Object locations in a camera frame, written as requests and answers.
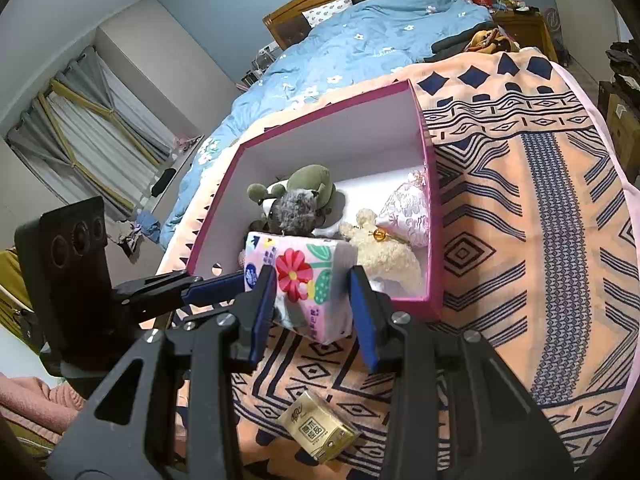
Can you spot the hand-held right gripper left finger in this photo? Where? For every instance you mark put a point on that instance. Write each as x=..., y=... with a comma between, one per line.
x=265, y=310

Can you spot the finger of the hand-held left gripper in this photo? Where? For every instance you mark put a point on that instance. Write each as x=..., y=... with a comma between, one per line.
x=215, y=287

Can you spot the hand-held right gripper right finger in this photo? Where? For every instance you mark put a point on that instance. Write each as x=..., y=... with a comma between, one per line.
x=362, y=310

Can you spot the floral tissue packet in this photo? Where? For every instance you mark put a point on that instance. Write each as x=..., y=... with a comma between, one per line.
x=300, y=270

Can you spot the grey-brown plush toy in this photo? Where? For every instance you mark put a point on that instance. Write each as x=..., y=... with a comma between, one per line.
x=295, y=210

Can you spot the pink cardboard box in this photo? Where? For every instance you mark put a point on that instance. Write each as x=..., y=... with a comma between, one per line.
x=325, y=145

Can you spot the cream plush toy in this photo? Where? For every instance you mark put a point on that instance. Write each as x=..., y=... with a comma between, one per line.
x=385, y=260

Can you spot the yellow cloth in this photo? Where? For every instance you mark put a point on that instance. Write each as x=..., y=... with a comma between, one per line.
x=10, y=285

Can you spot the blue cloth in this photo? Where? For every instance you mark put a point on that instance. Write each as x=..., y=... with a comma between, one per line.
x=145, y=225

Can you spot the pink white patterned pouch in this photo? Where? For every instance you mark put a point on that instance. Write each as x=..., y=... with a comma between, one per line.
x=405, y=210

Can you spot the black oblong object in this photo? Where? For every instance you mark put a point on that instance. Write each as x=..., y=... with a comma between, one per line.
x=162, y=182

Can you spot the yellow tissue packet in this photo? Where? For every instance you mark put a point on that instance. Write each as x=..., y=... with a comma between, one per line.
x=315, y=425

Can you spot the green frog plush toy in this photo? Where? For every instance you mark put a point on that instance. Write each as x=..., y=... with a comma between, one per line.
x=310, y=177

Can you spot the grey striped curtain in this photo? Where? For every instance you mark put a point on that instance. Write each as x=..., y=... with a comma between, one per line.
x=75, y=125

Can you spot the orange patterned blanket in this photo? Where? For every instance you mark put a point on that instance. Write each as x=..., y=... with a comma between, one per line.
x=500, y=210

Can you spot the bedside shelf clutter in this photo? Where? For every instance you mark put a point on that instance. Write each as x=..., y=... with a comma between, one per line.
x=257, y=70

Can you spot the black cloth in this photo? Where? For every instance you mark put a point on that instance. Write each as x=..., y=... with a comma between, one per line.
x=450, y=49

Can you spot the wooden bed with blue duvet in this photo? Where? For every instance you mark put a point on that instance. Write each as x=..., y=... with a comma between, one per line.
x=375, y=35

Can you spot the wooden bed headboard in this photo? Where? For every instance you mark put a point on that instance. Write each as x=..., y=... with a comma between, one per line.
x=290, y=20

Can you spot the white dotted pillow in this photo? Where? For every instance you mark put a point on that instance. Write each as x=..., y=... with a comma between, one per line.
x=327, y=10

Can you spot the yellow-brown cloth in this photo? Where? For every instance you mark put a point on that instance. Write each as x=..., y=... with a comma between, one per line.
x=492, y=40

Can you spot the wooden nightstand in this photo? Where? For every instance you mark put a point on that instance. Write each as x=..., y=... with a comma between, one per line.
x=525, y=30

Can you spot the dark clothes pile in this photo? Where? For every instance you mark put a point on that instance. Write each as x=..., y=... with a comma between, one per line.
x=625, y=62

